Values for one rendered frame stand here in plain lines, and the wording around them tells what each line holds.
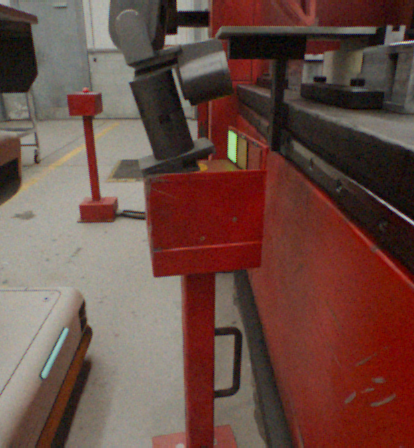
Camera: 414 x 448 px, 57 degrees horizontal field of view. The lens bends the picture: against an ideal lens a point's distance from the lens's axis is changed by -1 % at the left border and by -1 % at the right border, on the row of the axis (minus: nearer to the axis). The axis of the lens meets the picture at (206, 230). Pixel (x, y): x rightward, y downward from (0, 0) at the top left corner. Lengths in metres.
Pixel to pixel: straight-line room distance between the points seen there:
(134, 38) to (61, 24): 7.80
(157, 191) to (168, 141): 0.07
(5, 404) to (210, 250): 0.61
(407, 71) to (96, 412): 1.14
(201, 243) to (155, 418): 0.79
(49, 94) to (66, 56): 0.80
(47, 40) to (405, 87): 7.94
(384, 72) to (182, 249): 0.42
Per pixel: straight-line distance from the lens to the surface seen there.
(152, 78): 0.50
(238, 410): 1.25
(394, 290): 0.39
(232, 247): 0.54
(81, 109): 2.45
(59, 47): 8.29
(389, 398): 0.43
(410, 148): 0.36
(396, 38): 0.76
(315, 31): 0.74
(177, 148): 0.51
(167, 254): 0.53
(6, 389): 1.01
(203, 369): 0.76
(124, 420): 1.25
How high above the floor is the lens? 0.93
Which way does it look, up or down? 23 degrees down
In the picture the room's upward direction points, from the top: straight up
